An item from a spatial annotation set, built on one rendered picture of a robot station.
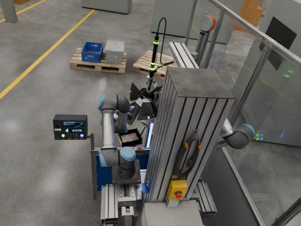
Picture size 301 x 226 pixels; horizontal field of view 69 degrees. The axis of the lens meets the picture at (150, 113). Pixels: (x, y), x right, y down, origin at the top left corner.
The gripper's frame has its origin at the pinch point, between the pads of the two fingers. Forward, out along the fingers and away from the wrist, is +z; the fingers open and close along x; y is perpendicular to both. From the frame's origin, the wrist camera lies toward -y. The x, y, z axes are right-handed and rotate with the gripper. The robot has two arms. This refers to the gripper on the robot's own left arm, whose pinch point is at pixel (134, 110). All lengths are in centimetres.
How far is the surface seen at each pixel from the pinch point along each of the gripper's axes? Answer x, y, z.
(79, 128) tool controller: 0, 8, -54
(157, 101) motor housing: 2.1, -1.0, 31.5
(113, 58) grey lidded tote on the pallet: 58, 253, 164
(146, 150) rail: 36.4, -21.2, -2.8
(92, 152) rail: 34, 10, -44
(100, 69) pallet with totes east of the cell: 79, 266, 136
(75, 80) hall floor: 85, 262, 73
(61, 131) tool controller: 1, 17, -66
